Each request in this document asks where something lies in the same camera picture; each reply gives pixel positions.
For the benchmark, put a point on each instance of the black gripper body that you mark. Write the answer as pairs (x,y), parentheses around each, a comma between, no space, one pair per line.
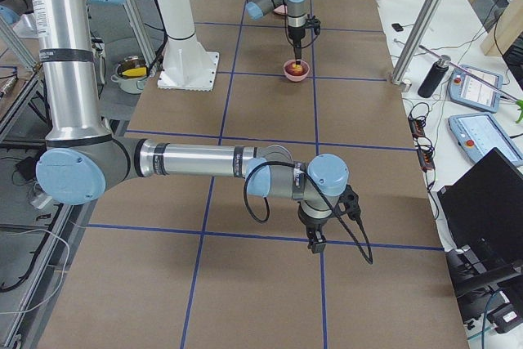
(297,34)
(312,223)

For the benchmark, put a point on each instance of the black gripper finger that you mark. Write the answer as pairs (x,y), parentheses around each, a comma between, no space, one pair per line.
(316,240)
(297,50)

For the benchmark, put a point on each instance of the red apple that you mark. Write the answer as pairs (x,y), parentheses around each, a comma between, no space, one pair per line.
(295,68)

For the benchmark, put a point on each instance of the pink bowl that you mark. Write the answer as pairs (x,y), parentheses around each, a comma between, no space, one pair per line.
(296,78)

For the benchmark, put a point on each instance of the pink plate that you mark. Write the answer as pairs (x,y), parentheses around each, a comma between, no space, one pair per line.
(281,10)

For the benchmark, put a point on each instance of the small black square device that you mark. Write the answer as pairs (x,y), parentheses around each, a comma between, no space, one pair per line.
(397,27)

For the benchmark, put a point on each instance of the black water bottle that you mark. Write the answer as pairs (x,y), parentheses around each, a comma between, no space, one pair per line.
(434,77)

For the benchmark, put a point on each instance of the white pot with yellow item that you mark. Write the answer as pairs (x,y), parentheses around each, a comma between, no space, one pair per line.
(130,74)

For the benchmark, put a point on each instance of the black laptop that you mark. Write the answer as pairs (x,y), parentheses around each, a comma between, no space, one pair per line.
(486,203)

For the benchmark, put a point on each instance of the teach pendant far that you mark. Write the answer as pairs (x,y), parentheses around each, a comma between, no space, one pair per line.
(468,91)

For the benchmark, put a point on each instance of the teach pendant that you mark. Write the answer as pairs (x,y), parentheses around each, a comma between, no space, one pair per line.
(478,134)
(468,91)

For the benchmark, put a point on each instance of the teach pendant near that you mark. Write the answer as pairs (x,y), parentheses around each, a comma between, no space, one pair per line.
(478,134)

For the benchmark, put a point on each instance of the metal reacher grabber tool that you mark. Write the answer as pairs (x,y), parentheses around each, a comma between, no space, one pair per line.
(512,99)

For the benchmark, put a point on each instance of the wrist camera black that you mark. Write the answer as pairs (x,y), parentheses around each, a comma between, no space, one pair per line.
(348,204)
(314,24)

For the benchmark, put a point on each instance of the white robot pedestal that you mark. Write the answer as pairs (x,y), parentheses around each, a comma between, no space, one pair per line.
(186,64)

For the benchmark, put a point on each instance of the aluminium frame post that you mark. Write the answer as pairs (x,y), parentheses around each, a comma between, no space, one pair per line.
(420,26)

